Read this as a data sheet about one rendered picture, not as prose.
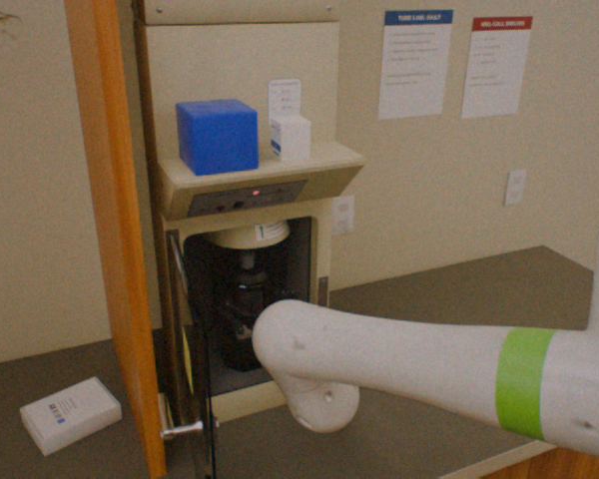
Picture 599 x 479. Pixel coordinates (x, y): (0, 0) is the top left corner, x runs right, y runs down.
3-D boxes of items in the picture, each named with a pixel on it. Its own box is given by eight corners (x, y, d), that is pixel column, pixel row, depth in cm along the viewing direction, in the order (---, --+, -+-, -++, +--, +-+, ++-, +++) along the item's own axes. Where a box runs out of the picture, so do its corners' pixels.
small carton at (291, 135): (271, 153, 98) (271, 117, 96) (299, 150, 100) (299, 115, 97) (281, 161, 94) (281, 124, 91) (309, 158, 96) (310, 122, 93)
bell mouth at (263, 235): (191, 220, 121) (189, 195, 119) (271, 208, 128) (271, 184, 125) (216, 255, 106) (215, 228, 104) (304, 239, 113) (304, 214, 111)
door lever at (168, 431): (192, 396, 91) (190, 383, 90) (201, 439, 83) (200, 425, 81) (156, 403, 89) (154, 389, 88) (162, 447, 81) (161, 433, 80)
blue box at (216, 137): (179, 158, 94) (175, 102, 91) (238, 152, 98) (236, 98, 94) (195, 177, 86) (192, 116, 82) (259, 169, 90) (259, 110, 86)
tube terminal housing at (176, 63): (155, 364, 138) (117, 14, 106) (282, 333, 150) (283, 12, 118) (181, 434, 118) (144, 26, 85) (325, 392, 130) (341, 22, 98)
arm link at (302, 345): (508, 452, 64) (533, 372, 71) (487, 386, 58) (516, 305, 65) (258, 388, 86) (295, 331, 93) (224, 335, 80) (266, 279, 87)
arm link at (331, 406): (321, 461, 87) (381, 418, 89) (290, 410, 81) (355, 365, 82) (285, 403, 99) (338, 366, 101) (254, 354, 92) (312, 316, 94)
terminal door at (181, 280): (188, 418, 115) (173, 231, 98) (216, 554, 88) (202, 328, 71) (184, 419, 114) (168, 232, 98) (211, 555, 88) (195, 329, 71)
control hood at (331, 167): (161, 218, 98) (156, 160, 94) (333, 192, 110) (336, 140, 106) (178, 244, 88) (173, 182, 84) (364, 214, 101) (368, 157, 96)
